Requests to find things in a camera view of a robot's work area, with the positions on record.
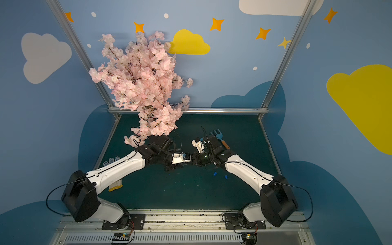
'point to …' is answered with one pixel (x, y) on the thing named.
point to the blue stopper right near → (226, 176)
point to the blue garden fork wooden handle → (219, 135)
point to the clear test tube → (184, 155)
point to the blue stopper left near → (215, 173)
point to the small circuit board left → (120, 238)
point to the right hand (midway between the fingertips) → (188, 160)
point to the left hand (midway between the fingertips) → (182, 160)
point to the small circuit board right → (249, 238)
